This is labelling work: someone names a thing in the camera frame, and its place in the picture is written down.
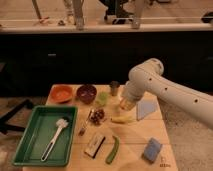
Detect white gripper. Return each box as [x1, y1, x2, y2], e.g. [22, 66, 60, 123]
[120, 81, 144, 106]

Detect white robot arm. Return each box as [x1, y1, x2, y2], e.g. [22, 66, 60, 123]
[120, 58, 213, 130]

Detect small metal cup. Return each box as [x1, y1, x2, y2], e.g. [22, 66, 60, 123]
[110, 81, 120, 96]

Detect light green cup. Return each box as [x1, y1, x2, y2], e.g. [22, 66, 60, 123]
[96, 92, 108, 106]

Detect light blue folded cloth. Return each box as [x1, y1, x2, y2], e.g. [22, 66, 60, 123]
[136, 100, 157, 120]

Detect yellow banana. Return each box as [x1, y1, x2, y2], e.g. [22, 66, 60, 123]
[111, 116, 135, 124]

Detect dark purple bowl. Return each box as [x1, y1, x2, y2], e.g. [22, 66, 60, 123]
[77, 84, 97, 104]

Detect blue sponge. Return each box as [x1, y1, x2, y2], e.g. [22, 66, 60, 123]
[143, 138, 162, 163]

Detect metal fork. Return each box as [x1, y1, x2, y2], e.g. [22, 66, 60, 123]
[78, 109, 94, 136]

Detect green cucumber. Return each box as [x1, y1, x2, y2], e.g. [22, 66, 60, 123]
[105, 136, 120, 164]

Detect white black eraser block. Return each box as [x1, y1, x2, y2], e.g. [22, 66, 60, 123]
[84, 133, 105, 158]

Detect orange bowl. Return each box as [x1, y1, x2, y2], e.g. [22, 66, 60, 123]
[50, 85, 73, 103]

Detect white dish brush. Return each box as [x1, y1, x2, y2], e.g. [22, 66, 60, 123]
[41, 118, 69, 162]

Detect green plastic tray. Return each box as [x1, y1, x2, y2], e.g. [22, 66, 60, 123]
[13, 106, 77, 167]

